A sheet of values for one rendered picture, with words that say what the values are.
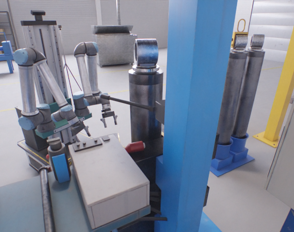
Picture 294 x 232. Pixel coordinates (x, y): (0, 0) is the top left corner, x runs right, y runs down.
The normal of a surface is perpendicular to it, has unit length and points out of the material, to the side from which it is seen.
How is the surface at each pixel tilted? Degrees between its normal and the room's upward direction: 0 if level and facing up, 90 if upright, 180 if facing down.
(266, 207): 0
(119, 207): 90
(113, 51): 90
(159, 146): 0
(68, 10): 90
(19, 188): 0
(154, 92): 90
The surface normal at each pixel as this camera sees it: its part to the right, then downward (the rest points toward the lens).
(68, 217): 0.00, -0.91
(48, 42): 0.82, 0.25
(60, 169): 0.48, 0.37
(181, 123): -0.88, 0.20
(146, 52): 0.17, 0.37
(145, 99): -0.06, 0.42
